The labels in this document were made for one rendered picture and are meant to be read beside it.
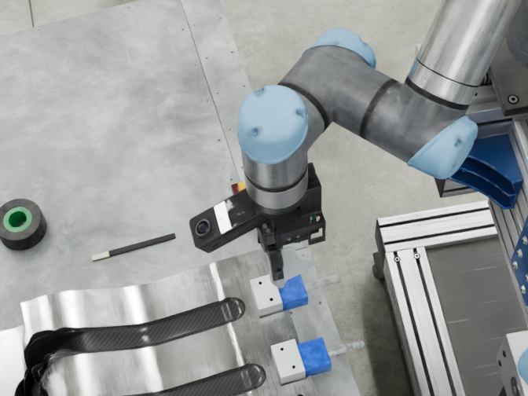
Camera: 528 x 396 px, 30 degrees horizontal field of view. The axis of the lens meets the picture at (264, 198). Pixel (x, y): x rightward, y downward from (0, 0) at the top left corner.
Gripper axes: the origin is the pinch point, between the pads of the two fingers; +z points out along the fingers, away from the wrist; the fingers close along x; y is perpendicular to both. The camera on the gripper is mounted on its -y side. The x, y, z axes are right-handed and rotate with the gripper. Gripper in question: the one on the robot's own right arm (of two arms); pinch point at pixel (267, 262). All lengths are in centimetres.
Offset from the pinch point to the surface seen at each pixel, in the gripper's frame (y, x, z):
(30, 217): -33.0, 28.1, 17.4
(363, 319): 27, 27, 101
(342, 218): 31, 55, 101
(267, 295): -0.7, -0.6, 9.1
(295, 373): -0.3, -13.2, 9.2
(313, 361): 2.8, -11.7, 10.4
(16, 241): -36.0, 24.4, 17.6
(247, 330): -4.9, -3.9, 11.8
